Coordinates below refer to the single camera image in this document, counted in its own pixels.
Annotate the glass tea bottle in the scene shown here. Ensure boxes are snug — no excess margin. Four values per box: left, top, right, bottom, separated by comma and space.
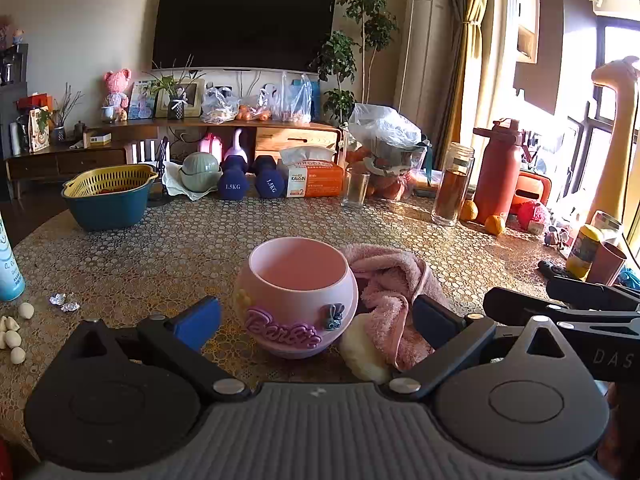
431, 142, 476, 227

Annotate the white slatted rack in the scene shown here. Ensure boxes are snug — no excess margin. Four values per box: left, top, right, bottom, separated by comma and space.
125, 137, 159, 165

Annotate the white tower air conditioner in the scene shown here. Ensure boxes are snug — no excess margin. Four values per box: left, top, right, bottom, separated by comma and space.
395, 0, 453, 126

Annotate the blue white spray bottle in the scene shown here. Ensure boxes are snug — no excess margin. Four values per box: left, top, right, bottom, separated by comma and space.
0, 210, 26, 302

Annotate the wooden wall shelf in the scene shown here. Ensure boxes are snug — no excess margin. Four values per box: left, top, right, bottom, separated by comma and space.
515, 0, 542, 64

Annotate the pink bear plush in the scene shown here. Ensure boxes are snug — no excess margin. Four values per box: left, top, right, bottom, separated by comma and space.
103, 68, 132, 122

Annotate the plastic bag with fruit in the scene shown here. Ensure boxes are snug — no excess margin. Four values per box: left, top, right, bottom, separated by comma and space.
340, 125, 431, 203

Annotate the potted green tree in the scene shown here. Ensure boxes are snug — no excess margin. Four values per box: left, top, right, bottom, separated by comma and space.
310, 0, 399, 126

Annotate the pink jug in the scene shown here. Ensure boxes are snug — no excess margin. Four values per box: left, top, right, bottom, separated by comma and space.
199, 132, 223, 158

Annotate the black stand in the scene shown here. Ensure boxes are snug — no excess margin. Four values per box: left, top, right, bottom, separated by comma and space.
149, 136, 173, 203

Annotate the dark side cabinet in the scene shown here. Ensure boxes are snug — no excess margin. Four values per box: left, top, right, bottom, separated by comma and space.
0, 42, 29, 157

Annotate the white cloth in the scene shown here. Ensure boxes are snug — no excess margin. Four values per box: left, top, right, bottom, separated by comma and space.
162, 161, 223, 202

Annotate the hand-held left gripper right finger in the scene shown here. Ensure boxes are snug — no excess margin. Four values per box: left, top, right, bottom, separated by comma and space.
389, 294, 581, 402

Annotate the yellow giraffe toy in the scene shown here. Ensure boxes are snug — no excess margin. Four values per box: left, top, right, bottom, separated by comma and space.
590, 56, 640, 226

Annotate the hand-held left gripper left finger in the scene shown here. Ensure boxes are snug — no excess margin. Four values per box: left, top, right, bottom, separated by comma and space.
65, 296, 251, 402

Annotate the white plastic bag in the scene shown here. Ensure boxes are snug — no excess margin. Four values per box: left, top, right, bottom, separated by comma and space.
257, 85, 286, 122

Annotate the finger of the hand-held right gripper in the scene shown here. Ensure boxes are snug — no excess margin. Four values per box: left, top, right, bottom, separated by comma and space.
482, 286, 640, 328
545, 276, 640, 312

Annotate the tall clear plastic bag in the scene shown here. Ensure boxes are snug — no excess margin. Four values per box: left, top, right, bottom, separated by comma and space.
280, 72, 313, 125

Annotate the pink fluffy towel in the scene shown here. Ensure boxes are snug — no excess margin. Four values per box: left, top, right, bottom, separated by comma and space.
345, 243, 453, 371

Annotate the orange red box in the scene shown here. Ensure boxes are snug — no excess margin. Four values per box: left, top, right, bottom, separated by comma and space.
510, 170, 553, 206

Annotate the red water bottle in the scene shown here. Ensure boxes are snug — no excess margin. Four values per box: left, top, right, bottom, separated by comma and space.
472, 118, 526, 225

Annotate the cream picture frame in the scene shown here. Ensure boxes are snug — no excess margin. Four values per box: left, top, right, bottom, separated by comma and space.
155, 77, 206, 118

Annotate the beige curtain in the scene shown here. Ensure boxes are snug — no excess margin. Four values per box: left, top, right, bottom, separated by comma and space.
440, 0, 493, 171

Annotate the printed gift bag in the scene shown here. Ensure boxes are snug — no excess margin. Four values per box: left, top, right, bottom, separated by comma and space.
27, 106, 51, 154

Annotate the pale yellow fluffy cloth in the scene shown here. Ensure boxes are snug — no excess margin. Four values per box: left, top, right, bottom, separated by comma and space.
339, 316, 393, 385

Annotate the wooden television cabinet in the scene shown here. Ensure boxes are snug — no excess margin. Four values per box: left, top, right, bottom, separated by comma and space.
5, 119, 346, 196

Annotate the brown cup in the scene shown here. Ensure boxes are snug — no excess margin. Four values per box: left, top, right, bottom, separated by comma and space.
586, 241, 627, 286

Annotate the blue dumbbell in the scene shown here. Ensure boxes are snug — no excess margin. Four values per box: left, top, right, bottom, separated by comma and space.
217, 155, 251, 200
252, 155, 287, 199

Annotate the black tool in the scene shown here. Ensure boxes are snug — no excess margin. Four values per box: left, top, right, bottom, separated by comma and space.
537, 260, 571, 279

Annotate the pink round pot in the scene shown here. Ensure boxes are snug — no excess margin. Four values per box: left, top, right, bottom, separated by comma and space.
234, 238, 359, 359

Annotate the crumpled clear plastic bag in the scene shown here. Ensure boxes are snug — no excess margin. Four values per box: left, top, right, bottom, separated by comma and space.
348, 103, 423, 151

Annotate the small vase with plant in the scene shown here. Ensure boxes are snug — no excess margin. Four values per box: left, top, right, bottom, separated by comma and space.
150, 55, 197, 121

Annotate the blue plastic basin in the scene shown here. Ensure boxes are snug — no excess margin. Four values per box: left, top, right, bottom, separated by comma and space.
62, 177, 153, 232

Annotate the black television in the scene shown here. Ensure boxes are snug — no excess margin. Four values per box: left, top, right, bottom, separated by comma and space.
151, 0, 338, 73

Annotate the blue picture frame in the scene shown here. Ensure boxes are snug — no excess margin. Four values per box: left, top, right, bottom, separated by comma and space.
128, 80, 156, 121

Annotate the yellow jar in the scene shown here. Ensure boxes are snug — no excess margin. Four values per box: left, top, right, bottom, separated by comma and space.
566, 224, 603, 281

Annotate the green ceramic jar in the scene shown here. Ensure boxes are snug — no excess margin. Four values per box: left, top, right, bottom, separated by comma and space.
179, 152, 222, 193

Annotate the clear drinking glass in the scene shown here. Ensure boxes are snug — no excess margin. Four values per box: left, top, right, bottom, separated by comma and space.
341, 166, 372, 209

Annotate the orange white tissue box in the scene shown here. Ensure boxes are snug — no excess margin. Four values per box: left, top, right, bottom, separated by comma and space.
279, 146, 346, 199

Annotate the yellow plastic colander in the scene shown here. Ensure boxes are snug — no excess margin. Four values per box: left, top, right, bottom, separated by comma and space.
61, 164, 159, 199

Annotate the gold floral lace tablecloth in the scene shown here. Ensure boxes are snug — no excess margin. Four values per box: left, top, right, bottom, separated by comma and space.
0, 194, 640, 461

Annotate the vase with dry twigs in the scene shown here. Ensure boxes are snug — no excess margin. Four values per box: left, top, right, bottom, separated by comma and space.
50, 82, 84, 142

